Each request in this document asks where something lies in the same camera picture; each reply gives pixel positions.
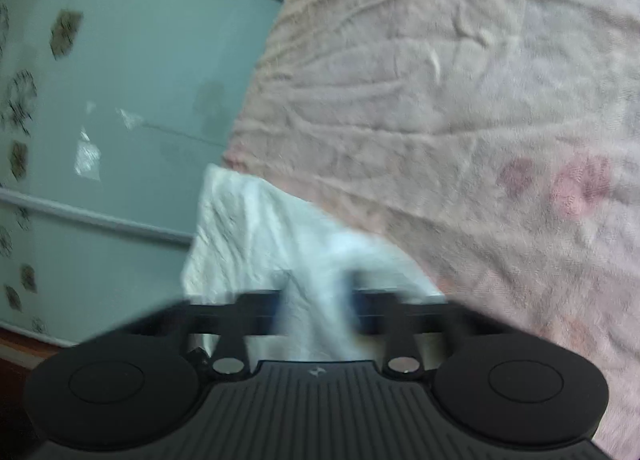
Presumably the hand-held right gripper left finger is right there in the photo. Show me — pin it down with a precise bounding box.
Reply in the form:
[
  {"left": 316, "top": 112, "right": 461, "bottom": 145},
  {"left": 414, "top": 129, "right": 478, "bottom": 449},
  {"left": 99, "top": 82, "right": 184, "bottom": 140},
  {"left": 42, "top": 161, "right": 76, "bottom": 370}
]
[{"left": 129, "top": 271, "right": 297, "bottom": 375}]

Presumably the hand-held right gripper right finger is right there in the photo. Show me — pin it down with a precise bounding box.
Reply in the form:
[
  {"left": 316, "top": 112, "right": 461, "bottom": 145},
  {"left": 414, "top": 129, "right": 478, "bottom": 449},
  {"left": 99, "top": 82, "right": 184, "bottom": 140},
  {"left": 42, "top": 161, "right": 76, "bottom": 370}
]
[{"left": 344, "top": 270, "right": 507, "bottom": 375}]

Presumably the white towel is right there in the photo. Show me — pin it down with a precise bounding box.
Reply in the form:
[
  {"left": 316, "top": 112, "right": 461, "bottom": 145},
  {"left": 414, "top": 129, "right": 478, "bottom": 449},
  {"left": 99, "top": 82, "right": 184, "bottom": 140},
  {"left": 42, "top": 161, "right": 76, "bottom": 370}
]
[{"left": 180, "top": 163, "right": 447, "bottom": 364}]

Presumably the pink bed sheet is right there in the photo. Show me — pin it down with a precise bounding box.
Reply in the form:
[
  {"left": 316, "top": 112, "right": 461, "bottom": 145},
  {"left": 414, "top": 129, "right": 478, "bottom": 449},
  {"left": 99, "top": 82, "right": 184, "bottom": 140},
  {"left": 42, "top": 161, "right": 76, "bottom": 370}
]
[{"left": 220, "top": 0, "right": 640, "bottom": 460}]

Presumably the teal sliding door wardrobe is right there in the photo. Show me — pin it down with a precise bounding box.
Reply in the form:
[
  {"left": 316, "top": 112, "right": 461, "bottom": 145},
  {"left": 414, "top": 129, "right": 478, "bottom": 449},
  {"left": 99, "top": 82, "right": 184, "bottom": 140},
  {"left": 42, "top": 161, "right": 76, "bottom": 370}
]
[{"left": 0, "top": 0, "right": 321, "bottom": 347}]

